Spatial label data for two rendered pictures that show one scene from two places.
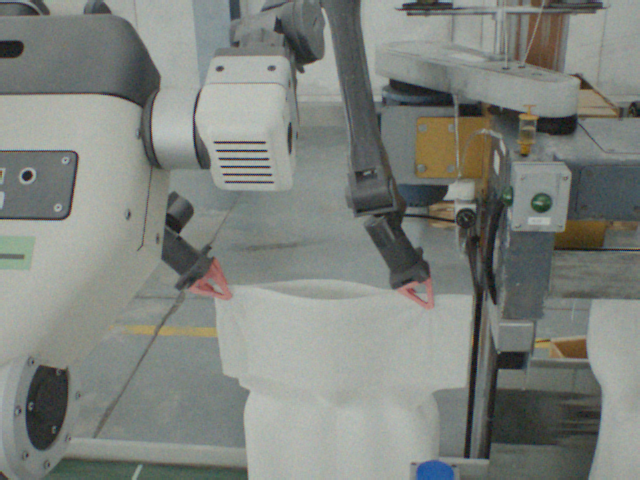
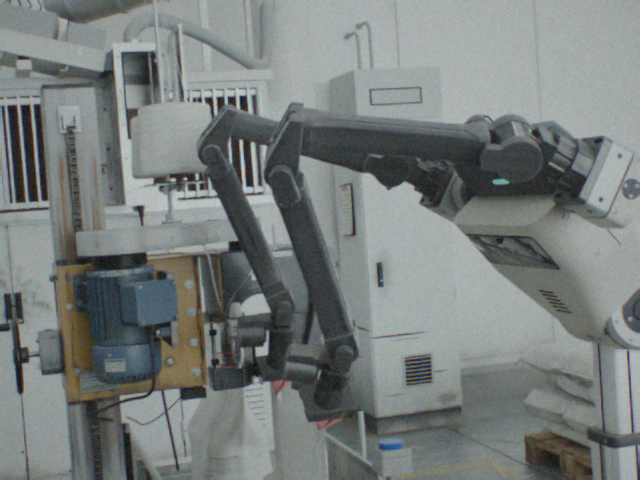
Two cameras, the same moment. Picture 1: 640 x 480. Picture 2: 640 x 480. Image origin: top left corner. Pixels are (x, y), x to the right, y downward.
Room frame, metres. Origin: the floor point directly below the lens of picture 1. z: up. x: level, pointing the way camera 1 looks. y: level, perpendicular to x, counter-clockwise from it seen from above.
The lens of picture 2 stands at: (1.99, 2.13, 1.47)
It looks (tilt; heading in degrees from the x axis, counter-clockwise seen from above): 3 degrees down; 246
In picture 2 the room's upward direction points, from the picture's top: 4 degrees counter-clockwise
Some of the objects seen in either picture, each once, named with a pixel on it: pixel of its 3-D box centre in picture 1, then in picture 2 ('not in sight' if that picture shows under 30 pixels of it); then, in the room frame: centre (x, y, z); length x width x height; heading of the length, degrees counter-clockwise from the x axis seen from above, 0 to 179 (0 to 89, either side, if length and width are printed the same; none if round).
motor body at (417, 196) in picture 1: (415, 145); (124, 323); (1.46, -0.21, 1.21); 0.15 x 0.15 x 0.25
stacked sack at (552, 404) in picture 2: not in sight; (597, 398); (-1.38, -2.27, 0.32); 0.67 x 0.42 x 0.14; 177
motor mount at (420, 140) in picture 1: (450, 144); (157, 305); (1.37, -0.27, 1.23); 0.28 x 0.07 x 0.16; 83
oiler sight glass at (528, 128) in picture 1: (527, 129); not in sight; (0.99, -0.31, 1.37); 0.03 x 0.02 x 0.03; 83
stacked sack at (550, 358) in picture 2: not in sight; (592, 352); (-1.37, -2.28, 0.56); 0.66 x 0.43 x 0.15; 171
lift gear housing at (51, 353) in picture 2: not in sight; (49, 351); (1.59, -0.45, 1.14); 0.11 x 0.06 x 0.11; 83
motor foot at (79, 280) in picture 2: (455, 110); (102, 292); (1.48, -0.30, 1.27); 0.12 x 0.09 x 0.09; 173
